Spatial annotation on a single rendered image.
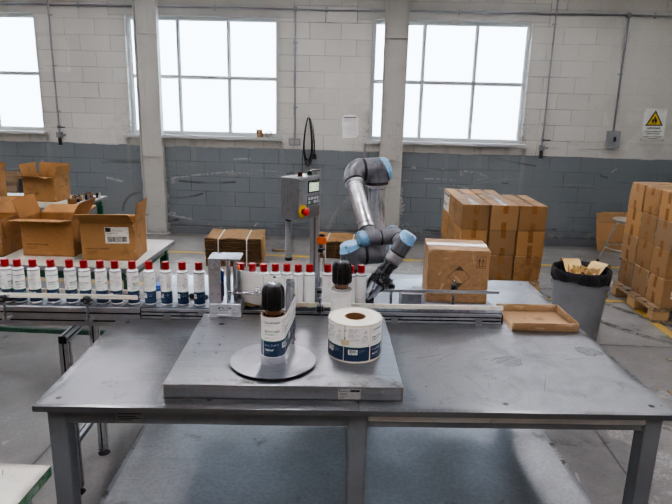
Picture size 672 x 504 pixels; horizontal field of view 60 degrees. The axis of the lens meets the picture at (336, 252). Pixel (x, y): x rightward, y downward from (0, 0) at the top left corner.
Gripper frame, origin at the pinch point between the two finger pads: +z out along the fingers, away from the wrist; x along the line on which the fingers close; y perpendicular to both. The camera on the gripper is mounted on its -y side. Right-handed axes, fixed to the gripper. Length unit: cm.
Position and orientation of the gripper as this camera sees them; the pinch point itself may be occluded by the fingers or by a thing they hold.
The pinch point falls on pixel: (368, 296)
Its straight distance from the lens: 270.3
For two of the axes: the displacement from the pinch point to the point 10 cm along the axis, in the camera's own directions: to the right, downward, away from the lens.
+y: 0.1, 2.4, -9.7
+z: -5.2, 8.3, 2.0
